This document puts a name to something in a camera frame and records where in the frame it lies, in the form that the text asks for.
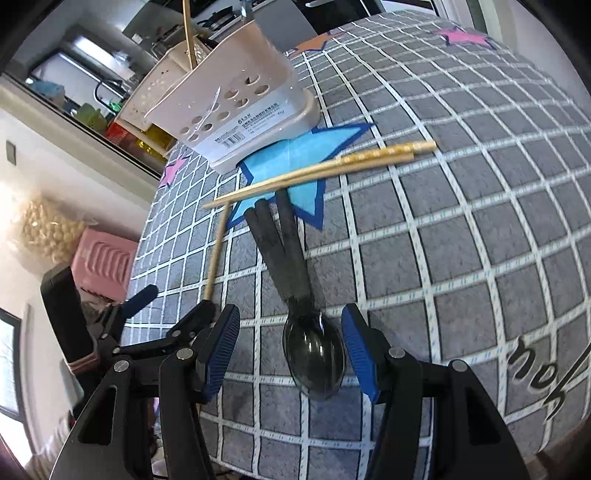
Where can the plain wooden chopstick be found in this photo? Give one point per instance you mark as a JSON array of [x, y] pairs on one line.
[[192, 60]]

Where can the beige perforated storage cart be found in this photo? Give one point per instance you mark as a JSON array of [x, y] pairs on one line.
[[167, 73]]

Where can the grey checked tablecloth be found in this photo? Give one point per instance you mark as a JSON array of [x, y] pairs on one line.
[[481, 251]]

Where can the pink plastic stool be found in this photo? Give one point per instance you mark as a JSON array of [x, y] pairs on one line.
[[102, 264]]

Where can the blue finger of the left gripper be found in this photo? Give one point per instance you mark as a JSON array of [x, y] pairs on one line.
[[198, 318], [140, 300]]

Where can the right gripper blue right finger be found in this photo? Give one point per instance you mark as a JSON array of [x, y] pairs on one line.
[[470, 438]]

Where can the beige plastic utensil holder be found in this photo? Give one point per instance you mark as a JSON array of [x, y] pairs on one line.
[[242, 97]]

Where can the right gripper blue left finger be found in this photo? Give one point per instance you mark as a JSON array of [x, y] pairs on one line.
[[110, 438]]

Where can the long wooden chopstick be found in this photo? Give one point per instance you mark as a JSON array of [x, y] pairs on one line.
[[216, 253]]

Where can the gold patterned chopstick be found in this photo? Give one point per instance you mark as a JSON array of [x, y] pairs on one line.
[[417, 148], [305, 175]]

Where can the black plastic spoon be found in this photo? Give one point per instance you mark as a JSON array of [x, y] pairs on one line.
[[311, 342], [281, 249]]

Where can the bag of beige balls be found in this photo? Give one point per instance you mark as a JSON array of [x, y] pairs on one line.
[[43, 229]]

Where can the black kitchen faucet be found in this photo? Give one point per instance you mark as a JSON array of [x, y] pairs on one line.
[[110, 94]]

